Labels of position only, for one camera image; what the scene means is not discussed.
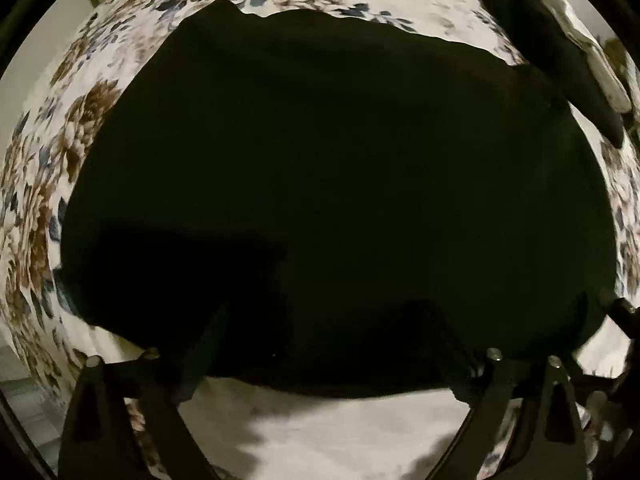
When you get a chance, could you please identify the black lion print sweatshirt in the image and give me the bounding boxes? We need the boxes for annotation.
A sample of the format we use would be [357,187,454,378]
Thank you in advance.
[57,0,619,401]

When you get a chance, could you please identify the folded white cloth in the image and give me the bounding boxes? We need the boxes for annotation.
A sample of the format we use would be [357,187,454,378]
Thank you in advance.
[530,0,634,114]

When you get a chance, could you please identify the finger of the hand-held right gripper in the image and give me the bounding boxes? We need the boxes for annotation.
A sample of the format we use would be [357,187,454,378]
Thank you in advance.
[604,297,640,348]

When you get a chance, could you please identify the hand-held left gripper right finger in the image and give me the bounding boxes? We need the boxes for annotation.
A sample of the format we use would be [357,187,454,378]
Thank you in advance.
[397,299,588,480]

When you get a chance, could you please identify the floral bed sheet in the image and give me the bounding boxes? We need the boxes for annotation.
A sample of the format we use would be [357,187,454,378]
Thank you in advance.
[0,0,640,480]

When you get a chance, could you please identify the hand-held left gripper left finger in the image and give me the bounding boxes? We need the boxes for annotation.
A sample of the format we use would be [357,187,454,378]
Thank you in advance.
[57,302,233,480]

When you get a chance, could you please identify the folded black clothes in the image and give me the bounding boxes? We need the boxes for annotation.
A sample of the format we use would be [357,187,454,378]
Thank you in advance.
[478,0,626,150]

